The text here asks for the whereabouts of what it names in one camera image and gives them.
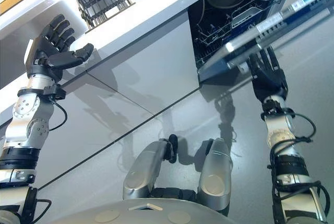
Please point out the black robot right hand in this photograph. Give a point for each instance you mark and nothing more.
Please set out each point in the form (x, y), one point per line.
(268, 77)

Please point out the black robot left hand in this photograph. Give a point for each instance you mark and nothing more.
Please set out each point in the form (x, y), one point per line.
(43, 49)

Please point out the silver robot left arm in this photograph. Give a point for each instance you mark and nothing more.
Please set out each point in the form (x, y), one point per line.
(26, 119)

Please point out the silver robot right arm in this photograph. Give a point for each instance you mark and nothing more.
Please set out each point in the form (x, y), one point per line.
(289, 161)

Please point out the dishwasher door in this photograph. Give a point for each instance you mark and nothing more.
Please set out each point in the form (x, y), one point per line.
(276, 28)

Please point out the built-in dishwasher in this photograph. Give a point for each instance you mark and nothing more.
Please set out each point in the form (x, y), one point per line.
(208, 28)

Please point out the white kitchen sink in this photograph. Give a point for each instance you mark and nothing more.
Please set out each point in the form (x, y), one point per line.
(31, 17)

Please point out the grey cutlery basket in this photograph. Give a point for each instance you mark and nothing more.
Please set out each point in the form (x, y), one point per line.
(245, 17)

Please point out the grey cabinet drawer front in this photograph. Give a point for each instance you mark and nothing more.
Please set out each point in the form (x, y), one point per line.
(156, 70)
(86, 130)

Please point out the silver robot right leg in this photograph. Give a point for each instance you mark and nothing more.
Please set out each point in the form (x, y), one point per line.
(215, 171)

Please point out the silver robot torso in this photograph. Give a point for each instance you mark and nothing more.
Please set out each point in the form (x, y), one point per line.
(146, 212)

